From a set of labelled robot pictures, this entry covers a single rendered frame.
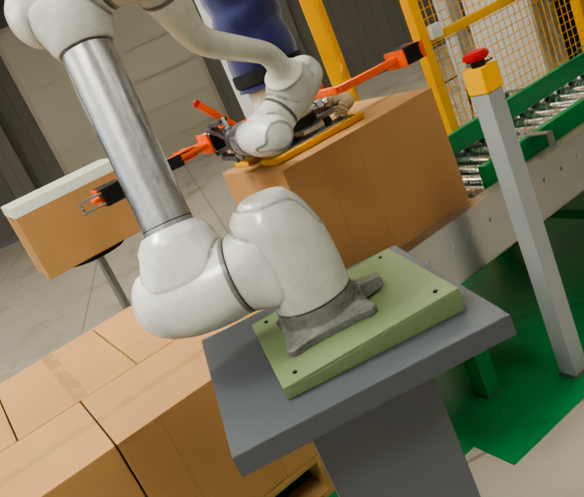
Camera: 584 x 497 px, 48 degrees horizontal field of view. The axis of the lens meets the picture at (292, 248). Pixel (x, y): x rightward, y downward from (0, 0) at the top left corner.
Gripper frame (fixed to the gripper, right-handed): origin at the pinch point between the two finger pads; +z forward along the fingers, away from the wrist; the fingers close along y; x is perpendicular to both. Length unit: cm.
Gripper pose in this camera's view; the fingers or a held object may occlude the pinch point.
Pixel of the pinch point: (211, 141)
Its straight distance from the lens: 197.6
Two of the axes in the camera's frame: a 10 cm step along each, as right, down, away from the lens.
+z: -5.1, -0.9, 8.5
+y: 3.8, 8.7, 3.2
